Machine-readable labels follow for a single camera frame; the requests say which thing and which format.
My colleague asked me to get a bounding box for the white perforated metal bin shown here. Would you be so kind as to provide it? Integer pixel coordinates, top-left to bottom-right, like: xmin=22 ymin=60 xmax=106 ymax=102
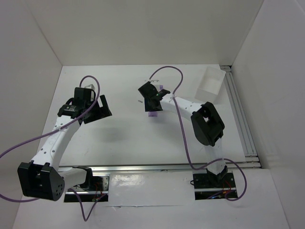
xmin=194 ymin=67 xmax=225 ymax=103

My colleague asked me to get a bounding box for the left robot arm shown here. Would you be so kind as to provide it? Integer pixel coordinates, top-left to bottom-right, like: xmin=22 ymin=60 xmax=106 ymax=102
xmin=17 ymin=84 xmax=112 ymax=201

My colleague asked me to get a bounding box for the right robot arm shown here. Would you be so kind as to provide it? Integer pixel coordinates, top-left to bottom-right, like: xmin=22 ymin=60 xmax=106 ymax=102
xmin=138 ymin=82 xmax=228 ymax=185

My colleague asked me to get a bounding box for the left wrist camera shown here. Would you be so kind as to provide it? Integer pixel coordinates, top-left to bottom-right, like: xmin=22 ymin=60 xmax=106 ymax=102
xmin=84 ymin=84 xmax=95 ymax=91

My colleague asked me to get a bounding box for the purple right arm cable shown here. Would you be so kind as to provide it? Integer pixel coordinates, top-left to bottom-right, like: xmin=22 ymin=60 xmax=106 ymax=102
xmin=149 ymin=66 xmax=247 ymax=202

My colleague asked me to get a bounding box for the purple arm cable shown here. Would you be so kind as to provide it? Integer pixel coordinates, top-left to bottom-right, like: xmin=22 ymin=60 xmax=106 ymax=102
xmin=0 ymin=75 xmax=109 ymax=222
xmin=149 ymin=66 xmax=247 ymax=202

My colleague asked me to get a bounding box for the aluminium rail front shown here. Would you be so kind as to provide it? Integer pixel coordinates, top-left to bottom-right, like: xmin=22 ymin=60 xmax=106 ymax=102
xmin=59 ymin=161 xmax=261 ymax=173

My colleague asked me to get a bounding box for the aluminium rail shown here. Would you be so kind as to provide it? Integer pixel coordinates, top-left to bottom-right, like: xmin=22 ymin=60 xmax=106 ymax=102
xmin=59 ymin=161 xmax=261 ymax=173
xmin=220 ymin=65 xmax=262 ymax=168

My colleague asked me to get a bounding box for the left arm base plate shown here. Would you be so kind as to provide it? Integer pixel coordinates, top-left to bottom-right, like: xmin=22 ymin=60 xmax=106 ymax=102
xmin=71 ymin=173 xmax=110 ymax=203

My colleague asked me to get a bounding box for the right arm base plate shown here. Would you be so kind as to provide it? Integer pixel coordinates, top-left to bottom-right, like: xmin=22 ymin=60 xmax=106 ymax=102
xmin=190 ymin=172 xmax=238 ymax=200

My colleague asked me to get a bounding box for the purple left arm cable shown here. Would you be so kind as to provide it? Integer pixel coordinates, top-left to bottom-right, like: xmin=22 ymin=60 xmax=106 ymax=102
xmin=0 ymin=75 xmax=109 ymax=222

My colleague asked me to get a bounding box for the aluminium rail right side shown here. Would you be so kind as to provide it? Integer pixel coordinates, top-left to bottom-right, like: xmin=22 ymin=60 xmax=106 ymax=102
xmin=220 ymin=65 xmax=262 ymax=168

